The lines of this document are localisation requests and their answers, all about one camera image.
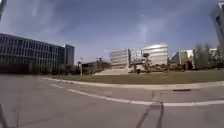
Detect grey concrete paved ground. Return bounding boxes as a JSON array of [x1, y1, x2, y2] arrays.
[[0, 73, 224, 128]]

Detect pale concrete kerb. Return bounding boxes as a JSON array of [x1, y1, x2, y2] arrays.
[[42, 77, 224, 90]]

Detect low dark building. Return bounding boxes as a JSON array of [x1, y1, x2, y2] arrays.
[[81, 59, 112, 72]]

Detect pole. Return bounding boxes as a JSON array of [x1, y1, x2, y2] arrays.
[[78, 57, 84, 80]]

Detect pale wide steps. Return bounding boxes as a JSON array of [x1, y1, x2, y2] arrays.
[[93, 67, 135, 76]]

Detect tall grey building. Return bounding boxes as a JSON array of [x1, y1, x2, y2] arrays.
[[210, 2, 224, 48]]

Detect white painted line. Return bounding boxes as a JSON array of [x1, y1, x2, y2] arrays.
[[49, 83, 224, 108]]

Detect reddish drain cover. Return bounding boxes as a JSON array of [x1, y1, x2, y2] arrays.
[[171, 88, 193, 93]]

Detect group of bare trees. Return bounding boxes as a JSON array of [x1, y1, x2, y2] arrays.
[[194, 42, 224, 70]]

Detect white stepped building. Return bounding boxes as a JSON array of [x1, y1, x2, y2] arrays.
[[109, 43, 170, 70]]

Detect grass lawn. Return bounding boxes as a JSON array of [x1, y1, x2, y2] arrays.
[[63, 69, 224, 85]]

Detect row of trees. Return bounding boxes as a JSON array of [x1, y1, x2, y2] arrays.
[[0, 62, 82, 76]]

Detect pale building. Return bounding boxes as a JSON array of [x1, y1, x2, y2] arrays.
[[169, 48, 196, 67]]

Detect large dark glass building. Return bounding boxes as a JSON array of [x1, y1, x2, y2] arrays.
[[0, 32, 76, 75]]

